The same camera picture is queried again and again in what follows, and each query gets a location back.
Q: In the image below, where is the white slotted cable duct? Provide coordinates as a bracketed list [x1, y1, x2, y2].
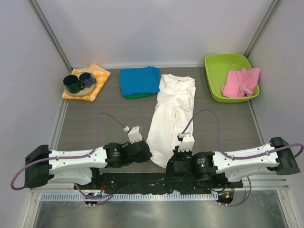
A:
[40, 191, 218, 202]

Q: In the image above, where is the folded green t-shirt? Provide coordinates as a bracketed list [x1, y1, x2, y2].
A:
[125, 93, 155, 99]

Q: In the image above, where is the orange checkered cloth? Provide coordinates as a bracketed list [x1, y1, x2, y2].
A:
[62, 64, 111, 102]

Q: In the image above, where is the green plastic basin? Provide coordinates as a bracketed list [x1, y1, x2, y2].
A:
[205, 53, 260, 103]

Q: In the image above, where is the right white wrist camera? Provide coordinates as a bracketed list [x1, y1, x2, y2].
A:
[177, 133, 195, 152]

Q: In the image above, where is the folded blue t-shirt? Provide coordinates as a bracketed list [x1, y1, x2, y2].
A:
[119, 66, 160, 97]

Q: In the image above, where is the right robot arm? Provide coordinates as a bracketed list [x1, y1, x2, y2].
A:
[166, 133, 300, 188]

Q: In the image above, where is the dark blue mug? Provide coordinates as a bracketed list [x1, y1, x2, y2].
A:
[79, 72, 96, 88]

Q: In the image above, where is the beige ceramic plate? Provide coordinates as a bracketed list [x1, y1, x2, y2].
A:
[65, 73, 97, 97]

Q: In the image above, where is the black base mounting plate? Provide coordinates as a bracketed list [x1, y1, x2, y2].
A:
[78, 172, 243, 195]

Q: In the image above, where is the dark green mug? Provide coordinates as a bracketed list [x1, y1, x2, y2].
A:
[63, 75, 83, 94]

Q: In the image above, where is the white printed t-shirt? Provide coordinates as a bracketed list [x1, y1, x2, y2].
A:
[146, 74, 196, 168]

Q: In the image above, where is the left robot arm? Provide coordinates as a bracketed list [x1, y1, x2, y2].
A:
[24, 141, 152, 190]

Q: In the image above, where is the pink t-shirt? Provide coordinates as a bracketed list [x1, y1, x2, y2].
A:
[221, 68, 261, 98]

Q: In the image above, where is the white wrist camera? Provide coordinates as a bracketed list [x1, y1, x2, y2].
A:
[177, 133, 195, 152]
[123, 126, 143, 144]

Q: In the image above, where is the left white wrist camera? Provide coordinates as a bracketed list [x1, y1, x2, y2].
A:
[123, 126, 143, 144]

